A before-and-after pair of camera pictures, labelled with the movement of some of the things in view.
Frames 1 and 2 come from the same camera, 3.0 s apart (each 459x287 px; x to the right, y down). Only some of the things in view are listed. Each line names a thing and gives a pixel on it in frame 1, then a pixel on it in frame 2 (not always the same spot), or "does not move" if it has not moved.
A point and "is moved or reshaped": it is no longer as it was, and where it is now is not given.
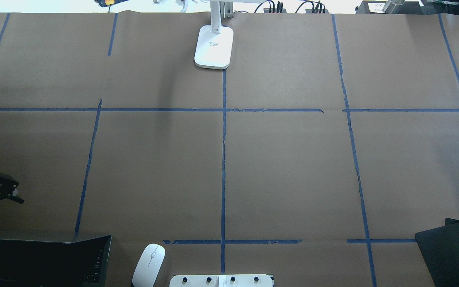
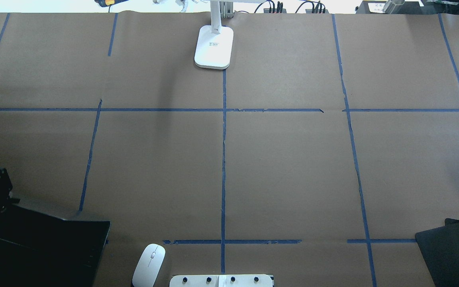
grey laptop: [0, 262] is moved or reshaped
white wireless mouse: [148, 266] does not move
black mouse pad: [449, 254] does not move
